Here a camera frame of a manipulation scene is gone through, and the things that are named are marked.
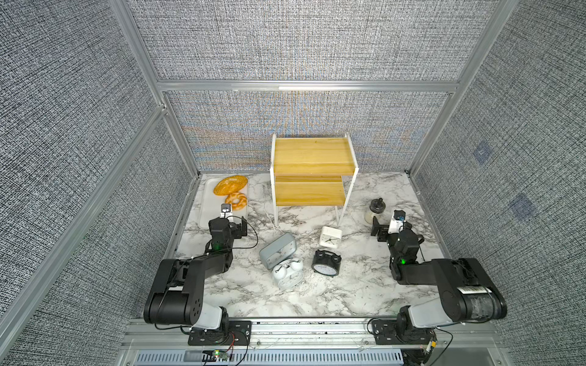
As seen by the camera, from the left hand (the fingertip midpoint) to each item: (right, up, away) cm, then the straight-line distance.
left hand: (233, 215), depth 93 cm
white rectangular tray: (-14, +4, +14) cm, 21 cm away
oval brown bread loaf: (-6, +13, +16) cm, 22 cm away
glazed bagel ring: (0, +3, +12) cm, 13 cm away
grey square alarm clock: (+20, -11, -9) cm, 25 cm away
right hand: (+62, +1, -3) cm, 62 cm away
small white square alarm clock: (+39, -8, -2) cm, 40 cm away
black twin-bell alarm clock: (+36, -16, -11) cm, 41 cm away
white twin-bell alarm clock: (+23, -18, -16) cm, 33 cm away
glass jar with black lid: (+59, +3, +1) cm, 59 cm away
